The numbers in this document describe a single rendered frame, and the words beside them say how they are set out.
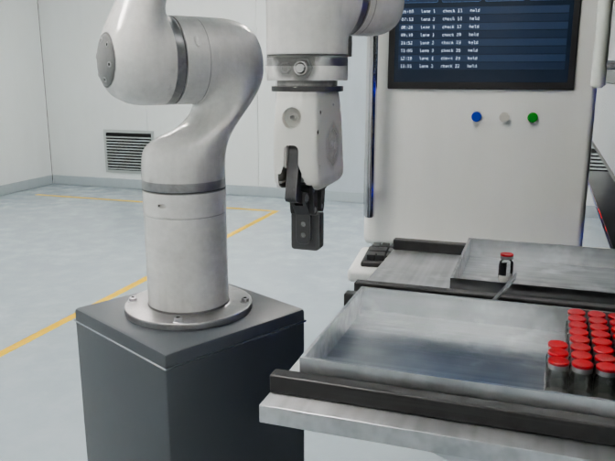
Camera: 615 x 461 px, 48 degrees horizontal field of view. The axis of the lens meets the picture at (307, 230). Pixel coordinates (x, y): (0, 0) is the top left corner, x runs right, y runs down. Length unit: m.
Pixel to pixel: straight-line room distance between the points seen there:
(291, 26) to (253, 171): 6.08
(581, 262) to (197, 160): 0.69
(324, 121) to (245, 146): 6.07
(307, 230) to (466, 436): 0.26
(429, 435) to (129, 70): 0.57
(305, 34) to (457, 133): 0.95
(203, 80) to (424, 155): 0.77
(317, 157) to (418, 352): 0.29
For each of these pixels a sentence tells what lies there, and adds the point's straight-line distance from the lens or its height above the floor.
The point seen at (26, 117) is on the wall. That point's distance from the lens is 7.73.
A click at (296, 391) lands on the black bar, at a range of 0.73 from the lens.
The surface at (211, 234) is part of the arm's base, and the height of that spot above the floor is 0.98.
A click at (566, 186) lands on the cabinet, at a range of 1.63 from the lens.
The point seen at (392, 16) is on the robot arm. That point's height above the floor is 1.27.
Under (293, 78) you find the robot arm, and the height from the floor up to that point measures 1.20.
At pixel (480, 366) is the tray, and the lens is 0.82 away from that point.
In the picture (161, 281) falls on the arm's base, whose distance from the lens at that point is 1.00.
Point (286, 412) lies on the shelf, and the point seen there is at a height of 0.88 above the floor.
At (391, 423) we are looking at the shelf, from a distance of 0.69.
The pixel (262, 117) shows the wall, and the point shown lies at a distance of 6.66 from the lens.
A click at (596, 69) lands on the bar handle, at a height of 1.21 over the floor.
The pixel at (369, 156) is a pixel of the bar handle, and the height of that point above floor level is 1.02.
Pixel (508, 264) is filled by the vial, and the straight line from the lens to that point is 1.12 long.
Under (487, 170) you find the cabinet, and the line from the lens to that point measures 1.61.
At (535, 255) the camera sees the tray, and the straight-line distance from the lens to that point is 1.27.
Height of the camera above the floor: 1.21
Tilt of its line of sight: 13 degrees down
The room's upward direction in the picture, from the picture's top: straight up
